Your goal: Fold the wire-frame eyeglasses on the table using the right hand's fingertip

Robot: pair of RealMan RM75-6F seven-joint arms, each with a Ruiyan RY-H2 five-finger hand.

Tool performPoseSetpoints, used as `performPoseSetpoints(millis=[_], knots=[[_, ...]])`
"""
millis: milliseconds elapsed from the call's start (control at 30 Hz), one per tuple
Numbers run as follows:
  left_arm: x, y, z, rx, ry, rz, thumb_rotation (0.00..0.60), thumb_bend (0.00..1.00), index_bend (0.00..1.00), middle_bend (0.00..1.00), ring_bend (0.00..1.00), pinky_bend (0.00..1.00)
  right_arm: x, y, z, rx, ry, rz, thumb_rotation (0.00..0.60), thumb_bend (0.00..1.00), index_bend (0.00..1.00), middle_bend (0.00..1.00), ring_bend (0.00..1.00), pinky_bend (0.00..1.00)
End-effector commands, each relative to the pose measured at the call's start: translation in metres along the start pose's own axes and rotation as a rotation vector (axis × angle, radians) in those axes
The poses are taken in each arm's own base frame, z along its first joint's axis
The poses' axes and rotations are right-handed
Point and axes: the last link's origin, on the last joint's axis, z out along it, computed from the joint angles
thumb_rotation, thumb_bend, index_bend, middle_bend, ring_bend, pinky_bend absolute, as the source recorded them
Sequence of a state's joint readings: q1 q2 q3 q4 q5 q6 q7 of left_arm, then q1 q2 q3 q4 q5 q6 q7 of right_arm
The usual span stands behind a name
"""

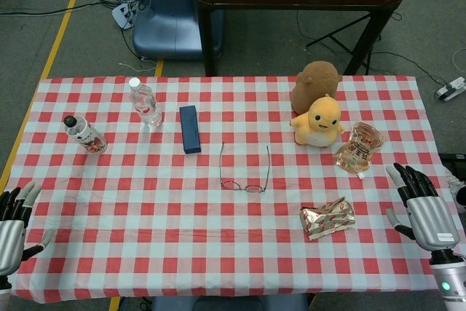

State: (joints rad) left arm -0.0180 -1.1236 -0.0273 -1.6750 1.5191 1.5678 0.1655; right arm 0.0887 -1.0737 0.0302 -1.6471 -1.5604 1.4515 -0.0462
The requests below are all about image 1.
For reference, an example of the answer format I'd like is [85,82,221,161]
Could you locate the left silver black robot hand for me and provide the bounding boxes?
[0,181,55,279]

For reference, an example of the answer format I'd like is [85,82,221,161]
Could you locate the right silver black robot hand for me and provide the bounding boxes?
[384,162,460,253]

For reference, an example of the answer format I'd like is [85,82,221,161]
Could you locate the thin-framed eyeglasses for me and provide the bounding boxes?
[219,142,271,194]

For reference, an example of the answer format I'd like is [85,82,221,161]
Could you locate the navy blue glasses case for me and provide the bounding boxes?
[179,105,202,154]

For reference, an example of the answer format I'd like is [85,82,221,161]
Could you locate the white fabric object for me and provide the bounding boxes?
[443,166,466,213]

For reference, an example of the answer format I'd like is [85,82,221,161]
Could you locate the black flat object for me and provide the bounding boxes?
[439,151,466,162]

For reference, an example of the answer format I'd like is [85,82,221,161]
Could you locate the crumpled gold foil wrapper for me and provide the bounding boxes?
[299,196,357,242]

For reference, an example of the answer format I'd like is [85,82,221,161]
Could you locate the clear orange snack pouch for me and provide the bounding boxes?
[333,121,386,180]

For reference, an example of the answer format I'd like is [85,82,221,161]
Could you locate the black cap white label bottle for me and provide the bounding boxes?
[63,115,108,154]

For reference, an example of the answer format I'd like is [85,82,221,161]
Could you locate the white grey power strip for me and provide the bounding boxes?
[433,76,466,103]

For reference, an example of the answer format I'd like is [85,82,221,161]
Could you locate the yellow plush toy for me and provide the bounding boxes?
[289,94,345,147]

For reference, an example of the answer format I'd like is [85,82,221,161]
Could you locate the red white checkered tablecloth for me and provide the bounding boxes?
[0,74,466,304]

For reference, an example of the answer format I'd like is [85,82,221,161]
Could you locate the clear plastic water bottle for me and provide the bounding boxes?
[128,77,165,128]

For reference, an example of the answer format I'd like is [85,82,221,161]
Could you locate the brown plush toy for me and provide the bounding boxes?
[290,60,344,115]

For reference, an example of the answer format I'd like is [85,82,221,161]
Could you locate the white power strip with plugs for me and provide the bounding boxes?
[111,0,145,31]

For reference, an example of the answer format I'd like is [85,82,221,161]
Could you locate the blue chair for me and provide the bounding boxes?
[132,0,225,61]

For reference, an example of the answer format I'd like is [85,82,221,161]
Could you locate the long black floor cable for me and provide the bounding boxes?
[0,0,114,17]

